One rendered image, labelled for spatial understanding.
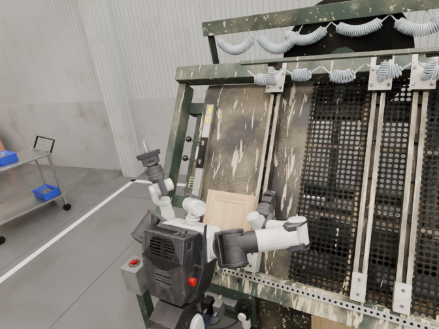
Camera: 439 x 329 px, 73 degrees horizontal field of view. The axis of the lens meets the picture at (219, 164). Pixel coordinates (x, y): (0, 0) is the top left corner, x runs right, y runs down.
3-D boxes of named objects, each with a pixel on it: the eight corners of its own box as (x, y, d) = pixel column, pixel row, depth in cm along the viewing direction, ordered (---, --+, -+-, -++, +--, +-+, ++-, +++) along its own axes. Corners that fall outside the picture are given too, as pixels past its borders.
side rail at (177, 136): (159, 242, 204) (149, 243, 194) (187, 89, 216) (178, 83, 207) (166, 244, 201) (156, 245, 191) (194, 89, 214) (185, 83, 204)
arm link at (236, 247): (260, 260, 116) (225, 264, 115) (257, 258, 124) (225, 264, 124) (255, 229, 119) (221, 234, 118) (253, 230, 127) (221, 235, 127)
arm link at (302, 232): (277, 215, 141) (313, 219, 127) (280, 236, 142) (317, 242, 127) (262, 220, 134) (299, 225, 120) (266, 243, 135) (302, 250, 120)
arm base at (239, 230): (255, 264, 123) (243, 267, 113) (227, 267, 128) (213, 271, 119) (249, 227, 127) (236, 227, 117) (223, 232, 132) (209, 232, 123)
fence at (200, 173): (185, 251, 187) (181, 252, 184) (210, 106, 198) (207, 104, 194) (191, 253, 185) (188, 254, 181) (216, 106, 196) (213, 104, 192)
